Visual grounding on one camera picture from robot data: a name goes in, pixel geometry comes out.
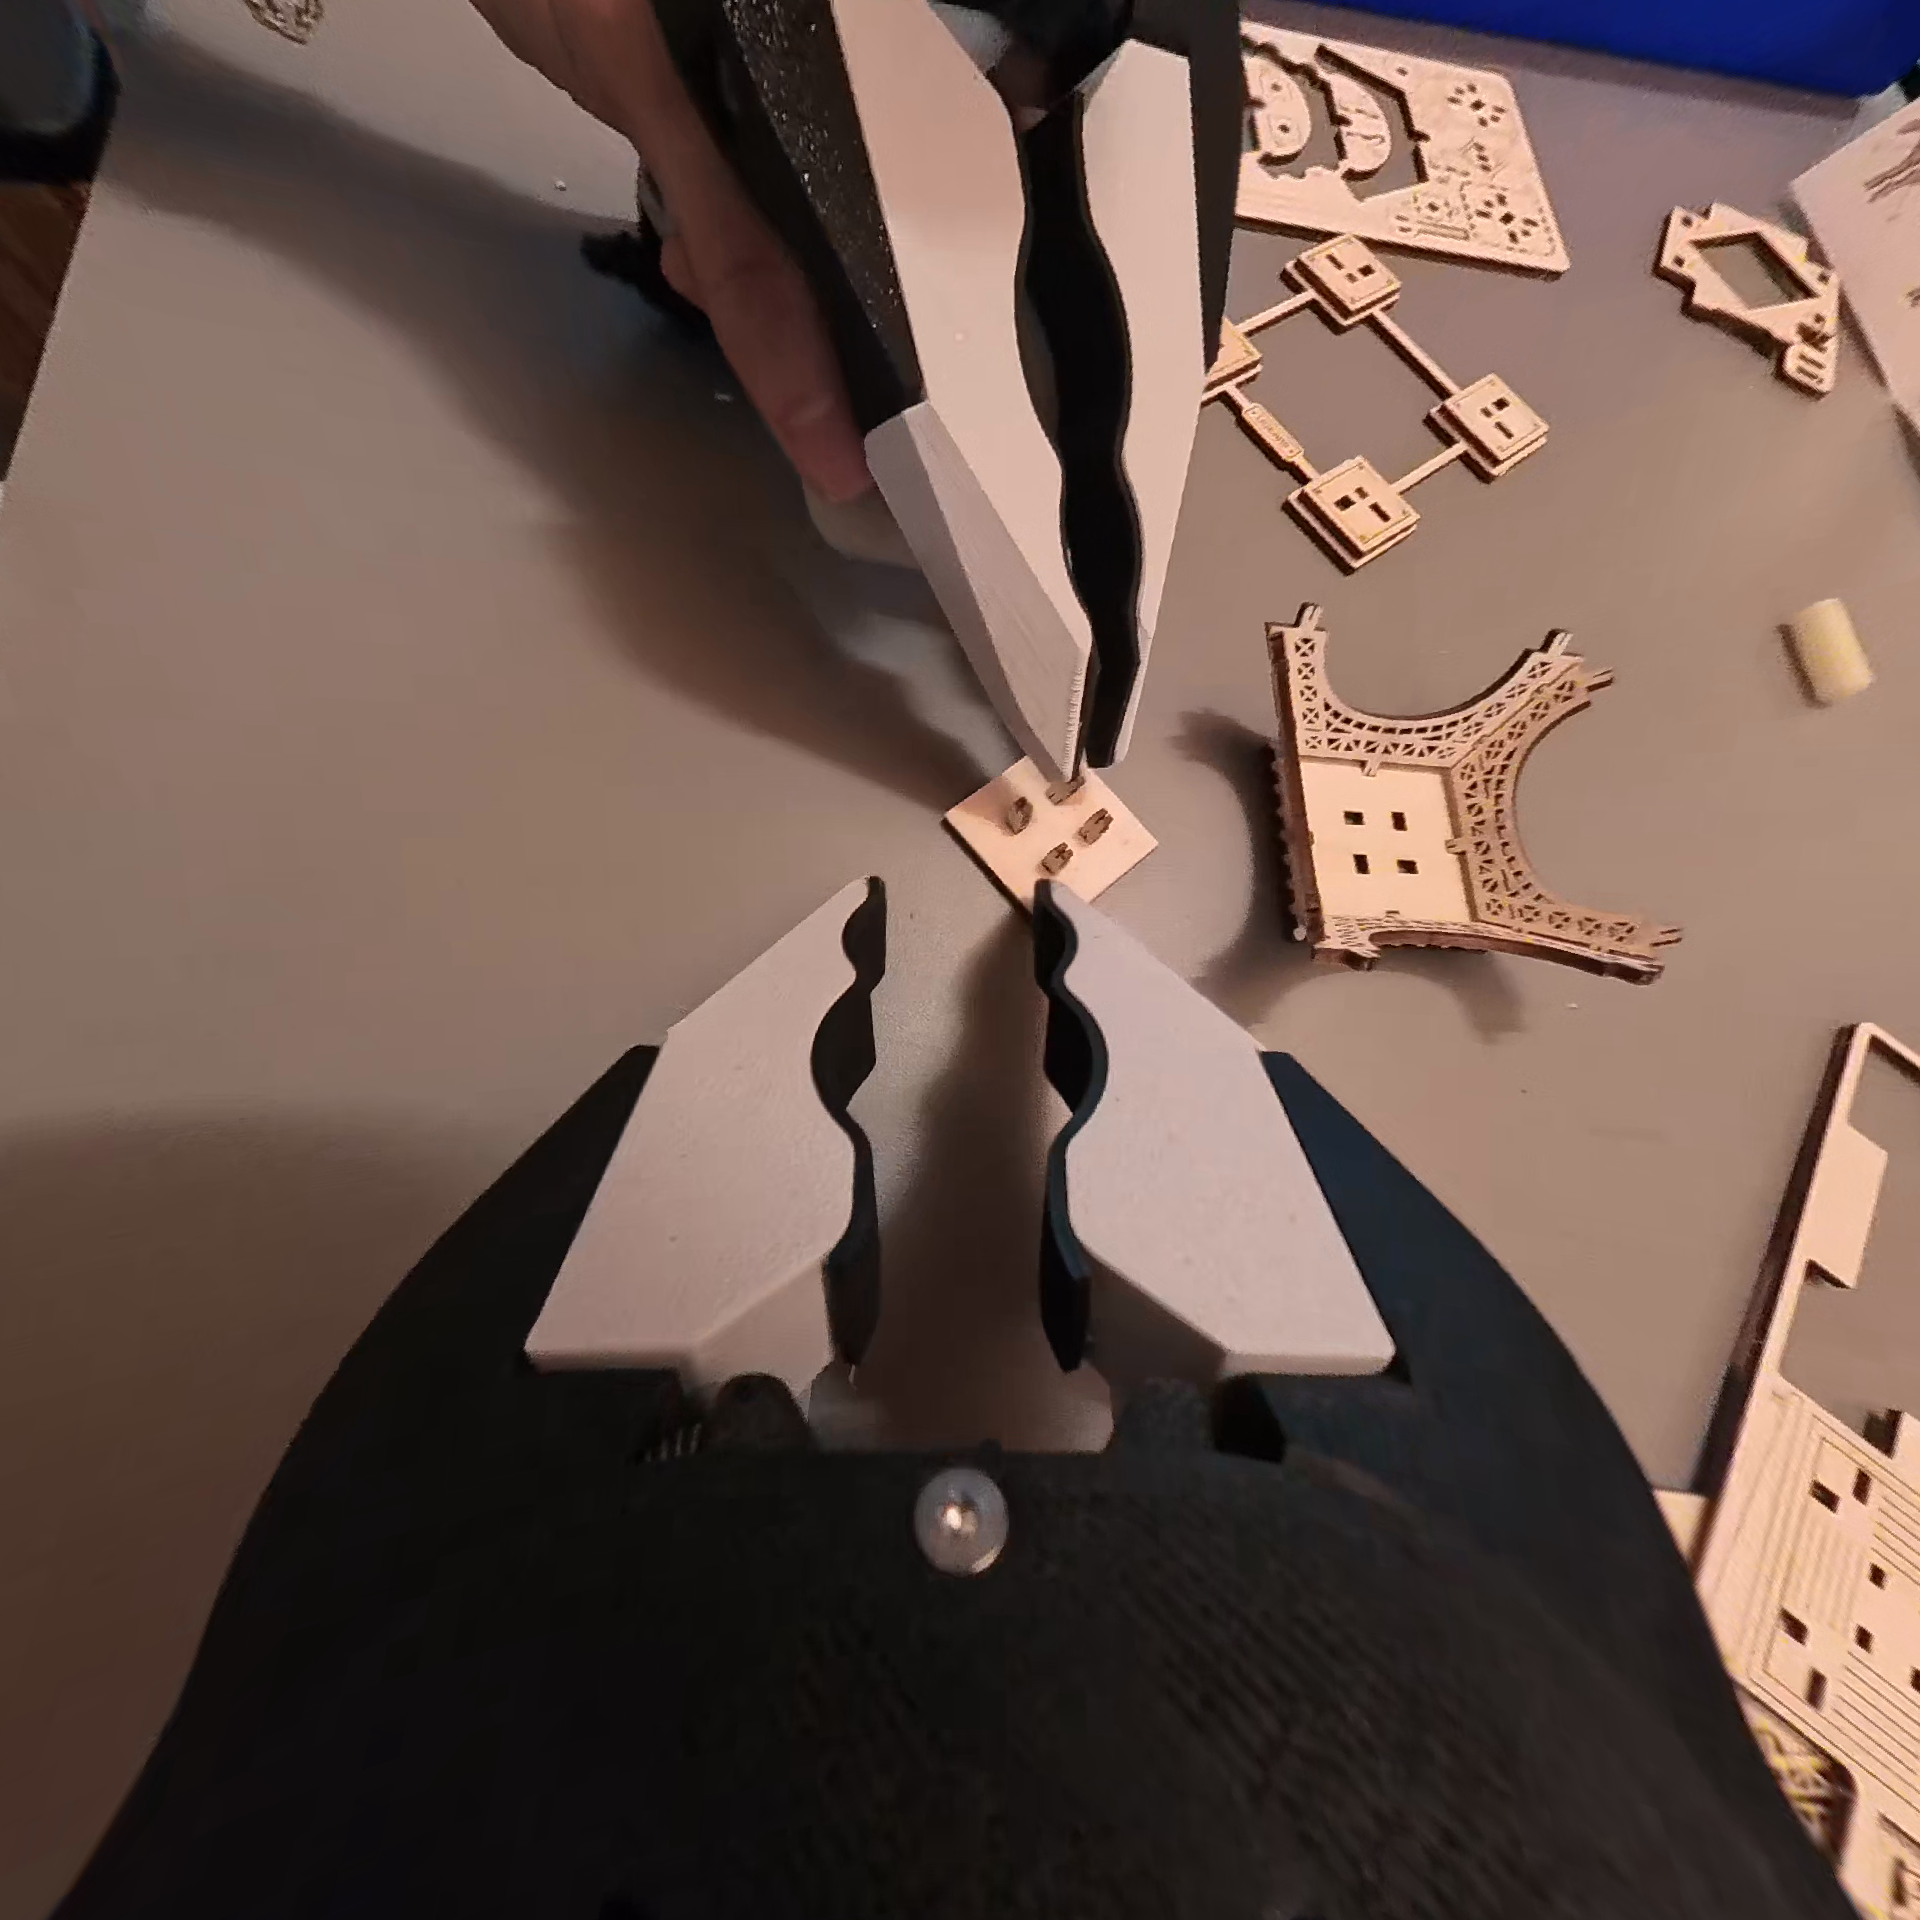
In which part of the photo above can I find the small wooden diamond frame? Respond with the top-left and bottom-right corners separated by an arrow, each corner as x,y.
1656,200 -> 1845,401

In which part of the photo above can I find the small wooden plate with pegs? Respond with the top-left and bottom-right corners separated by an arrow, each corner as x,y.
941,757 -> 1161,906

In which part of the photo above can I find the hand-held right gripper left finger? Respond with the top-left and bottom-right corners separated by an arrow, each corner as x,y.
521,878 -> 889,1391

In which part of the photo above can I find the white foam cylinder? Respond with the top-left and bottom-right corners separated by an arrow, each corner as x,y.
1776,594 -> 1876,711

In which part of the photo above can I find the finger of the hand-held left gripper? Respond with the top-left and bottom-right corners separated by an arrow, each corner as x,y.
830,0 -> 1107,782
1020,38 -> 1210,775

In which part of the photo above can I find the wooden lattice tower base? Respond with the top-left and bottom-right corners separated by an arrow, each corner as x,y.
1264,603 -> 1682,986

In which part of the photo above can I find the person's left hand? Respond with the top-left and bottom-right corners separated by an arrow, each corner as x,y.
470,0 -> 881,506

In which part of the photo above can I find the wooden frame with four pads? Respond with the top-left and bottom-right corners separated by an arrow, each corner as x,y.
1200,232 -> 1553,576

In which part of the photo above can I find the wooden sheet with arched cutouts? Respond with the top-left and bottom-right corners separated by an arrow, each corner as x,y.
1233,23 -> 1573,280

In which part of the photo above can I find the wooden sheet with rectangular cutout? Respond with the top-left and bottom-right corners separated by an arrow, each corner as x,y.
1691,1021 -> 1920,1920

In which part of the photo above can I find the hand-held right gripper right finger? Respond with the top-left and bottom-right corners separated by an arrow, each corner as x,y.
1032,878 -> 1403,1383

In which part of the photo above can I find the blue box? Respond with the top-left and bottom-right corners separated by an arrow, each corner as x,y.
1245,0 -> 1920,98

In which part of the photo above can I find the dark object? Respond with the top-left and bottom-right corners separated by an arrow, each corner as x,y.
0,0 -> 118,190

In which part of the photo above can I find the pale flat sheet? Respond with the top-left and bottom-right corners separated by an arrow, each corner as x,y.
1789,113 -> 1920,438

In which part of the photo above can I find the patterned wooden sheet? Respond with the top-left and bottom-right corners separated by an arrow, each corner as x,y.
1652,1487 -> 1876,1920

